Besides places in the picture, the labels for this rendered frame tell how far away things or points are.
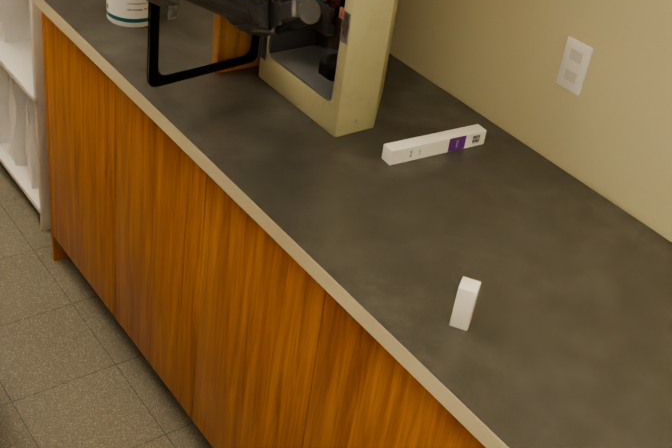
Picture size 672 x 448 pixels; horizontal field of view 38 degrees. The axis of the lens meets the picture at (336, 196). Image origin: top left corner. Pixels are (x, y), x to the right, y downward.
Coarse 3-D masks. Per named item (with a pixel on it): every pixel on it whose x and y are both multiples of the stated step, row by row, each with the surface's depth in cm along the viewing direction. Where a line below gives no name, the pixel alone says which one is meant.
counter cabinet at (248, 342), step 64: (64, 64) 268; (64, 128) 281; (128, 128) 243; (64, 192) 294; (128, 192) 253; (192, 192) 223; (64, 256) 320; (128, 256) 264; (192, 256) 231; (256, 256) 205; (128, 320) 276; (192, 320) 240; (256, 320) 212; (320, 320) 190; (192, 384) 250; (256, 384) 220; (320, 384) 196; (384, 384) 177
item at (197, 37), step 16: (160, 16) 209; (176, 16) 212; (192, 16) 215; (208, 16) 218; (160, 32) 211; (176, 32) 214; (192, 32) 217; (208, 32) 220; (224, 32) 224; (240, 32) 227; (160, 48) 213; (176, 48) 216; (192, 48) 220; (208, 48) 223; (224, 48) 226; (240, 48) 229; (160, 64) 216; (176, 64) 219; (192, 64) 222; (208, 64) 225
